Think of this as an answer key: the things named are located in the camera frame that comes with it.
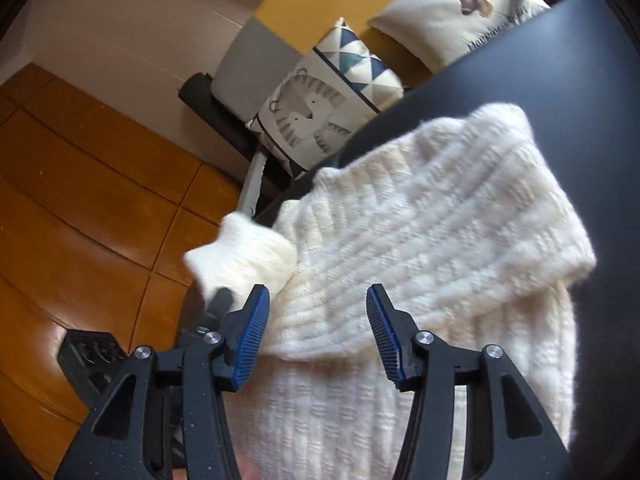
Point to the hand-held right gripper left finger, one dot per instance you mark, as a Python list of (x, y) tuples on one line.
[(252, 340)]

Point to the deer print cushion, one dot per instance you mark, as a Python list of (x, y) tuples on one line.
[(440, 10)]

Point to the tiger print cushion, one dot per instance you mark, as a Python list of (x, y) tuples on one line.
[(310, 105)]

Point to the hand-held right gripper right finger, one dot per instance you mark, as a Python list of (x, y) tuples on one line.
[(382, 340)]

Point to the cream knit sweater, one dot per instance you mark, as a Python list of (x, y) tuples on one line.
[(425, 210)]

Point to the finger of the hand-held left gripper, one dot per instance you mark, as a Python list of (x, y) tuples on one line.
[(217, 305)]

